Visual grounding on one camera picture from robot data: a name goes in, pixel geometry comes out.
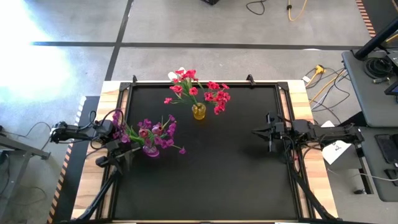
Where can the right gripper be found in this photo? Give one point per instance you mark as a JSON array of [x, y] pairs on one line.
[[280, 130]]

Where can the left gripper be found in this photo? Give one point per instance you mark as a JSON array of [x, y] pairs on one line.
[[110, 152]]

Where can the red artificial flower bunch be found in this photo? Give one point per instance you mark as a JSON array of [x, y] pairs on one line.
[[222, 96], [176, 89]]

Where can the yellow glass vase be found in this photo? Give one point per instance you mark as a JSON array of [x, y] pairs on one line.
[[199, 113]]

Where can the white artificial tulip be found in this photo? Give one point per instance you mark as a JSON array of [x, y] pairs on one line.
[[172, 75]]

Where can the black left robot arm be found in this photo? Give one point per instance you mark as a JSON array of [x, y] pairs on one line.
[[74, 132]]

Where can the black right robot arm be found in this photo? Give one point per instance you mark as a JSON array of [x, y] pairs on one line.
[[329, 132]]

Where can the purple glass vase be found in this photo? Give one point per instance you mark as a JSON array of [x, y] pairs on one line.
[[151, 152]]

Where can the small red object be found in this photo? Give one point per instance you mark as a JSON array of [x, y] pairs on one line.
[[294, 157]]

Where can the black striped-edge floor mat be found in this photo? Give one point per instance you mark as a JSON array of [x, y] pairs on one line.
[[385, 9], [69, 174]]

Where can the black table mat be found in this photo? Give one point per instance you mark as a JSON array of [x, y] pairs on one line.
[[202, 180]]

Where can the grey side table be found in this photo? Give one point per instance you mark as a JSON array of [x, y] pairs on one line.
[[18, 146]]

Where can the grey desk with tablet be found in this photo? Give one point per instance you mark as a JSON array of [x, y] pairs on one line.
[[371, 174]]

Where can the black tablet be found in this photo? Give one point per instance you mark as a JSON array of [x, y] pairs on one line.
[[387, 147]]

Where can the black device with screen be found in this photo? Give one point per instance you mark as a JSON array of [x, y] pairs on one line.
[[393, 89]]

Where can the black floor object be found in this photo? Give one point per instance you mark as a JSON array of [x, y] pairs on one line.
[[211, 2]]

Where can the black round pole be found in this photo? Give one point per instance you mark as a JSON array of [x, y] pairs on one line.
[[376, 39]]

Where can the black diagonal frame strut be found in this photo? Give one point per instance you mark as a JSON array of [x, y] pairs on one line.
[[99, 193], [311, 193]]

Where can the black frame clamp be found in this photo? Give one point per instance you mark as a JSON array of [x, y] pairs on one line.
[[249, 78], [134, 78]]

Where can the black aluminium table frame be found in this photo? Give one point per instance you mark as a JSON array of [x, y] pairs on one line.
[[199, 84]]

